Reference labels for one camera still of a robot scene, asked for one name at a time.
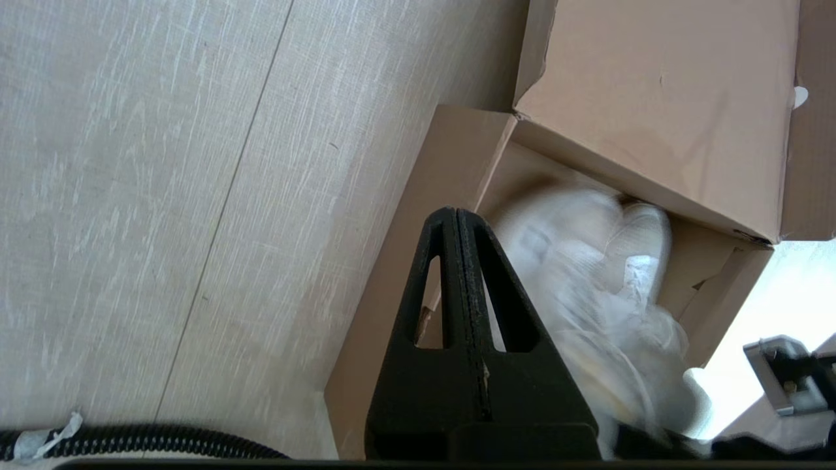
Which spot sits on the white mesh sneaker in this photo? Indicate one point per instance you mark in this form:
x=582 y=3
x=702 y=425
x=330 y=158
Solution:
x=562 y=261
x=643 y=235

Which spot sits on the brown cardboard shoe box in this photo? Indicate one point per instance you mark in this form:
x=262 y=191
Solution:
x=653 y=98

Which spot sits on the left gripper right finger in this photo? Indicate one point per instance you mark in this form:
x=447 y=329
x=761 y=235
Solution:
x=529 y=391

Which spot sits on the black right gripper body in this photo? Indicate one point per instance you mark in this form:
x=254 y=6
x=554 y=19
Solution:
x=771 y=449

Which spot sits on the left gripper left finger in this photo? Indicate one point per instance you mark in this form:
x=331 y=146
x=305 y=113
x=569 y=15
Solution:
x=418 y=405

